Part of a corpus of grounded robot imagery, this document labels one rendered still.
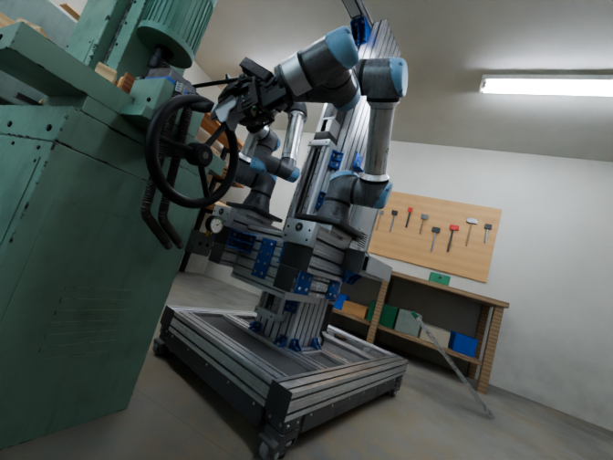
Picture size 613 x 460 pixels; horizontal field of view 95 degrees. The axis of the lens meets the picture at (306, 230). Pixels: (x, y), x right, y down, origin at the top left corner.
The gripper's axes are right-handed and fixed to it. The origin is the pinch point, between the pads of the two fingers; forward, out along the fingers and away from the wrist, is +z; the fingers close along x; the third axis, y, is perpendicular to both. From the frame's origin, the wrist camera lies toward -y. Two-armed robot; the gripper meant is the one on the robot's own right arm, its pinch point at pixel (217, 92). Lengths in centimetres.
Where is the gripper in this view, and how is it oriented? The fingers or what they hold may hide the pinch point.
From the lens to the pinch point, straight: 112.4
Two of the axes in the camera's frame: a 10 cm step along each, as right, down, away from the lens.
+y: 8.8, 1.5, -4.5
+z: -4.0, -2.5, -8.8
